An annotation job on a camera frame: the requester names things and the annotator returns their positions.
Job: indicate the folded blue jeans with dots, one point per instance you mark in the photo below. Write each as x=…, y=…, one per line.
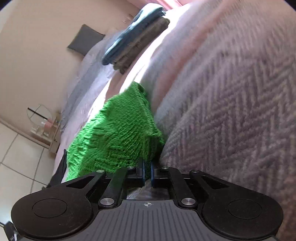
x=131, y=34

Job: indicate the black pants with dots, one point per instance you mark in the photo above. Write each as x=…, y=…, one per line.
x=59, y=171

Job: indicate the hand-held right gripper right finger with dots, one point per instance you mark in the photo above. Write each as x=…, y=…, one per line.
x=152, y=173

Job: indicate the green knitted vest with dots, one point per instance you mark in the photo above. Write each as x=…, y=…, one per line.
x=115, y=134

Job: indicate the round mirror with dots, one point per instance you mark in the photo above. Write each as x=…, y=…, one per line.
x=38, y=114

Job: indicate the white dressing table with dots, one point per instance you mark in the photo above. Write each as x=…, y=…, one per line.
x=52, y=139

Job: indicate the pink container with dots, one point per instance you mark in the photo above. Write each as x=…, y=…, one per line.
x=48, y=124

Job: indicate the white sliding door wardrobe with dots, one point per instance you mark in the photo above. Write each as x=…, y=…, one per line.
x=20, y=162

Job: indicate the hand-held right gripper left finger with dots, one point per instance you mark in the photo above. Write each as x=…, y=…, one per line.
x=143, y=172

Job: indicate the bed with pink blanket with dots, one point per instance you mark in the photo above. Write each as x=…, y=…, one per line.
x=219, y=92

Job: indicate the grey pillow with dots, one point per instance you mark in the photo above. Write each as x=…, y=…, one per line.
x=85, y=40

